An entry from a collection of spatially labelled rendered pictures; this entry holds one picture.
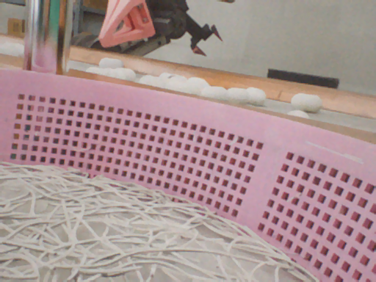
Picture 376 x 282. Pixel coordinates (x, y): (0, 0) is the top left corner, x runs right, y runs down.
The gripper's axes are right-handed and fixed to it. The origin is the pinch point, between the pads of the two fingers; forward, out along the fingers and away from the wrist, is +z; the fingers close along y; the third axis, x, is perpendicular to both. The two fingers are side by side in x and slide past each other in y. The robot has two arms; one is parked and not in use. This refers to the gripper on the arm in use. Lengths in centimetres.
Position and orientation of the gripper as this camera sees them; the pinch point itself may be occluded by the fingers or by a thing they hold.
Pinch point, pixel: (106, 39)
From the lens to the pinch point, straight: 53.4
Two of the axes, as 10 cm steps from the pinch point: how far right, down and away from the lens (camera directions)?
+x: 2.5, 6.7, 7.0
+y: 8.3, 2.3, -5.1
